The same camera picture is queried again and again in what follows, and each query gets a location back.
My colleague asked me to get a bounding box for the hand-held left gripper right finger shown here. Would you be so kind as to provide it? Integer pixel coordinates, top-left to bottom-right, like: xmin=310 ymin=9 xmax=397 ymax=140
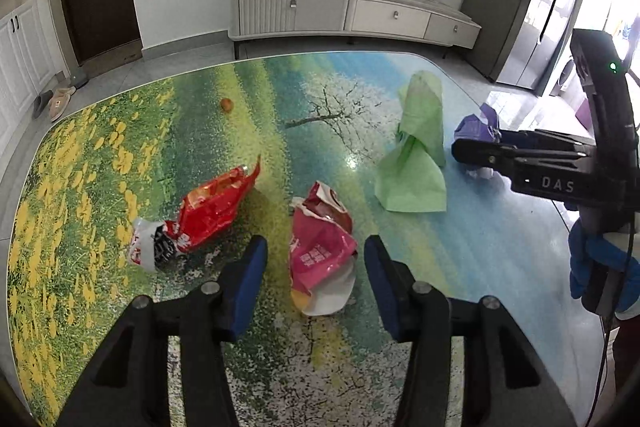
xmin=363 ymin=234 xmax=578 ymax=427

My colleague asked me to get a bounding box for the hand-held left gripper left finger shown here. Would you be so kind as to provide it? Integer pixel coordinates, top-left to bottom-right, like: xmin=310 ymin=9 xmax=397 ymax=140
xmin=55 ymin=234 xmax=268 ymax=427

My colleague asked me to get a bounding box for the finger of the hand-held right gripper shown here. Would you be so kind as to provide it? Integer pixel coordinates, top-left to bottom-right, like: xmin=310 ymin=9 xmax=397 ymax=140
xmin=499 ymin=129 xmax=595 ymax=148
xmin=451 ymin=138 xmax=597 ymax=175

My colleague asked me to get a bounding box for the purple plastic wrapper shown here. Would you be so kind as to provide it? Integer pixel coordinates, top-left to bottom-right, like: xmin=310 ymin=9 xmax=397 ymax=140
xmin=452 ymin=103 xmax=502 ymax=180

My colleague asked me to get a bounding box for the pink snack wrapper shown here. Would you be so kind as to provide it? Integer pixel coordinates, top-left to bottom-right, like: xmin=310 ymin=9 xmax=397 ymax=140
xmin=289 ymin=181 xmax=359 ymax=318

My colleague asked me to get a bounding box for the green bag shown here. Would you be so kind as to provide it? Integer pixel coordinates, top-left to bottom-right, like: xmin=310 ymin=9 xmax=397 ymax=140
xmin=375 ymin=71 xmax=447 ymax=212

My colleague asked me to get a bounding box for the red white snack wrapper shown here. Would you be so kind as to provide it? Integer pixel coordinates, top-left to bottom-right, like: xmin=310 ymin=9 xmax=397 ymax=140
xmin=131 ymin=154 xmax=262 ymax=275

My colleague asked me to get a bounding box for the person's right forearm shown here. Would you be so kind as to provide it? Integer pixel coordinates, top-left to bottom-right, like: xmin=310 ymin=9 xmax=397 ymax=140
xmin=616 ymin=312 xmax=640 ymax=400

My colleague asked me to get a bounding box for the person's right hand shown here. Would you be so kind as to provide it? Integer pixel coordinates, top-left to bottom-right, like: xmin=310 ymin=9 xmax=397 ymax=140
xmin=569 ymin=221 xmax=640 ymax=320

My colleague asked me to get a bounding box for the white washing machine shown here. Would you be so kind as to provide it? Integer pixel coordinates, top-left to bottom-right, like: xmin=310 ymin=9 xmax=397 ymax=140
xmin=550 ymin=54 xmax=582 ymax=98

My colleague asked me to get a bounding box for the white grey television cabinet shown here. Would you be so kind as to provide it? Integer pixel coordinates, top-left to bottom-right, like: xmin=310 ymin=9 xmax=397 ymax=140
xmin=226 ymin=0 xmax=483 ymax=60

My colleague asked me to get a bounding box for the beige slipper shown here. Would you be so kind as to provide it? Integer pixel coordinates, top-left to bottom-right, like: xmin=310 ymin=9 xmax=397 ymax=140
xmin=49 ymin=86 xmax=77 ymax=123

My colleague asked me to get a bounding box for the white shoe cabinet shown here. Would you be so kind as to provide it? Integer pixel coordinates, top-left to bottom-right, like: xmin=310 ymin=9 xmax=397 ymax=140
xmin=0 ymin=0 xmax=68 ymax=148

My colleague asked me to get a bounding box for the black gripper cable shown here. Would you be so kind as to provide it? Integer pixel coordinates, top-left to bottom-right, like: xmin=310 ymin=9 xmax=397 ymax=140
xmin=586 ymin=316 xmax=615 ymax=427

